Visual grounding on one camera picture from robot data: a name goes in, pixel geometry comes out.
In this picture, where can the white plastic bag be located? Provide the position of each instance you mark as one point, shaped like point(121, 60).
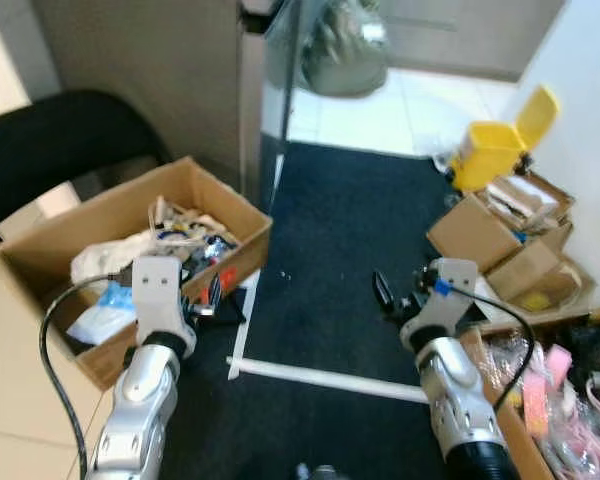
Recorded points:
point(110, 258)

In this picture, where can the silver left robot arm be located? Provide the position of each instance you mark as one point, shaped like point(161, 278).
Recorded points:
point(140, 400)

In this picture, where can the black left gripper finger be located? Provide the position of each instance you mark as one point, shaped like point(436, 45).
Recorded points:
point(216, 292)

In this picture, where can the clear plastic bag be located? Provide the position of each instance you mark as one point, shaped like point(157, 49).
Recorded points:
point(100, 320)

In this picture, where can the brown cabinet panel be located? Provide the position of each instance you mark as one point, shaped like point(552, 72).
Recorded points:
point(150, 70)

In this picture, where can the large open cardboard box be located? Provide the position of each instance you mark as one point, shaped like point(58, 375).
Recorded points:
point(50, 250)

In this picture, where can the white floor tape strip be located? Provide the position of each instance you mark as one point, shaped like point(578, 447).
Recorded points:
point(320, 380)

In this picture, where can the black chair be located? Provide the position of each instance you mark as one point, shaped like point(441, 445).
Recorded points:
point(50, 150)

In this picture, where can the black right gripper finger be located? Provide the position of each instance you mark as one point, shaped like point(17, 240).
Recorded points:
point(385, 290)

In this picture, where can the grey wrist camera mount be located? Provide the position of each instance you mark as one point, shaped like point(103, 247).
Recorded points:
point(158, 290)
point(450, 300)

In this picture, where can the yellow lidded rubbish bin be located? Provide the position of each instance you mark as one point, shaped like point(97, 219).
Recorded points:
point(485, 155)

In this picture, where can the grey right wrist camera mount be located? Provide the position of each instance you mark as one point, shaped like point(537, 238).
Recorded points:
point(450, 300)

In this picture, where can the small open cardboard box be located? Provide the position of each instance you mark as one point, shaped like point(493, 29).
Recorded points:
point(525, 270)
point(470, 235)

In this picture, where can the black floor mat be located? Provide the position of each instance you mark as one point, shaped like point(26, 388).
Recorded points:
point(280, 430)
point(340, 260)

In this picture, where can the grey-green rubbish bag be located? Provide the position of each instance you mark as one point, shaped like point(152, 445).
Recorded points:
point(345, 50)

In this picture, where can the pink plastic packet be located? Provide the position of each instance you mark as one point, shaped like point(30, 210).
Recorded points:
point(558, 365)

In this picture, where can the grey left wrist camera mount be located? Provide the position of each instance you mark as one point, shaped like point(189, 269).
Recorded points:
point(158, 290)

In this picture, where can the cardboard box with pink packets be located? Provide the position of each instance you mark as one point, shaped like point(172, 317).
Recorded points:
point(495, 372)

